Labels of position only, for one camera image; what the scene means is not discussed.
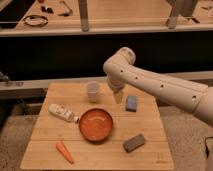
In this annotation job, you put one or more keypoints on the metal clamp left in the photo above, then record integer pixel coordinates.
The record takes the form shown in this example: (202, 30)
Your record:
(8, 82)

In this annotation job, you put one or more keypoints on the black small object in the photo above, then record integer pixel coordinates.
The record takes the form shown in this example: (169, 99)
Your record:
(47, 9)

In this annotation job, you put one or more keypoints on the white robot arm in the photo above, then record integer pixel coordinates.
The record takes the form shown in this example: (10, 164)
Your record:
(193, 97)

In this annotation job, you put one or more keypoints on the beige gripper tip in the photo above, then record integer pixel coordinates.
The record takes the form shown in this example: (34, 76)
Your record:
(118, 96)

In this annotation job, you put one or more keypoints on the dark bent tool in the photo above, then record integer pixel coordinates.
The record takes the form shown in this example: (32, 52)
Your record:
(68, 11)

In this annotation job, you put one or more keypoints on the grey brown block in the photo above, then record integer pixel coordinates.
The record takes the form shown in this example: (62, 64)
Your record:
(134, 143)

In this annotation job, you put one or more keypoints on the wooden board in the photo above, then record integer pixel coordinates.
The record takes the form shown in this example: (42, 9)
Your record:
(74, 134)

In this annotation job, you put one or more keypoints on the orange carrot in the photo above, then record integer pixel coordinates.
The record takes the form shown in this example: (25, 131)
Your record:
(60, 146)

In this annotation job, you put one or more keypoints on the blue sponge block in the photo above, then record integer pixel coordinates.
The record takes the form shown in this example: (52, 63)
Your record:
(131, 103)

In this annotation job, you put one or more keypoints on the grey metal post right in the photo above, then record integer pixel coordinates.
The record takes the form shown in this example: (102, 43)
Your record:
(177, 6)

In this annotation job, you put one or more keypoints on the orange round bowl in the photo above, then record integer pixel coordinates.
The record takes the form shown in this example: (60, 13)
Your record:
(96, 125)

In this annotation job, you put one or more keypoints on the black device right edge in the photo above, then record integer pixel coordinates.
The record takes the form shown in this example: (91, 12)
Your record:
(207, 151)

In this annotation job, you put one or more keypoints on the white tube bottle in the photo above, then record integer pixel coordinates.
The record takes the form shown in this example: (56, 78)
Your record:
(63, 113)

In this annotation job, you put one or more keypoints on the grey metal post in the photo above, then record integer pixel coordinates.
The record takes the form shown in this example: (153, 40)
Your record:
(83, 10)
(177, 6)

